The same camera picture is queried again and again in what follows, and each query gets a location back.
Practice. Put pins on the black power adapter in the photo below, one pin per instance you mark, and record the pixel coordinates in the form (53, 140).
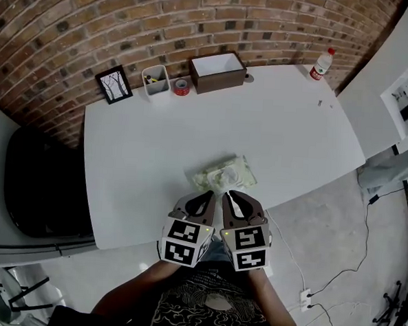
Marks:
(373, 199)

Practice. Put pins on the white power strip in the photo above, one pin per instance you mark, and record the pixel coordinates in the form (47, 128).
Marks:
(305, 299)

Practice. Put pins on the person's blue jeans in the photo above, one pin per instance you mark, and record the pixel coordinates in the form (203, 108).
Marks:
(216, 251)

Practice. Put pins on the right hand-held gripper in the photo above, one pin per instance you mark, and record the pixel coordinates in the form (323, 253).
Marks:
(247, 246)

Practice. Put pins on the white desk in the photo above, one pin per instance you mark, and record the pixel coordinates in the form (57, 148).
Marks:
(157, 138)

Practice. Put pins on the brown open box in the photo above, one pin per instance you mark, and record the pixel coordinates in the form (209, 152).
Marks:
(219, 80)

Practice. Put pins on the green wet wipe pack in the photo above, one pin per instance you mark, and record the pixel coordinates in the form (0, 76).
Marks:
(206, 179)

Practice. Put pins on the person's black printed t-shirt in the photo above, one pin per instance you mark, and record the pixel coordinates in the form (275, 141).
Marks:
(211, 318)

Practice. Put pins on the red tape roll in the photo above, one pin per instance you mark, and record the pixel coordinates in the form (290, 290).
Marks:
(181, 90)

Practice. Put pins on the plastic bottle with red label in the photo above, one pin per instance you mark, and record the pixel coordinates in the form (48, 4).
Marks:
(321, 67)

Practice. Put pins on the black picture frame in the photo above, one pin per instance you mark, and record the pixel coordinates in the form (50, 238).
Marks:
(114, 84)

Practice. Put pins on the black framed grey chair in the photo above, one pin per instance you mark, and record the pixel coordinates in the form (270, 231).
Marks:
(19, 302)

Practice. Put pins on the person's left forearm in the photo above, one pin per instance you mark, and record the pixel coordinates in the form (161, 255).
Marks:
(131, 288)

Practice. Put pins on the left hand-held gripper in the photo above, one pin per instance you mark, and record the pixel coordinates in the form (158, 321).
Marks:
(182, 240)

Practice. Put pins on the person's right forearm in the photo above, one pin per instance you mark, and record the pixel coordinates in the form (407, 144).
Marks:
(271, 301)

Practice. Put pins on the white pen holder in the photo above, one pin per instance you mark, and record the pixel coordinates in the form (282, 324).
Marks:
(157, 87)

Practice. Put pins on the black tripod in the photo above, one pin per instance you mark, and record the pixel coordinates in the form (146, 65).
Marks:
(392, 318)

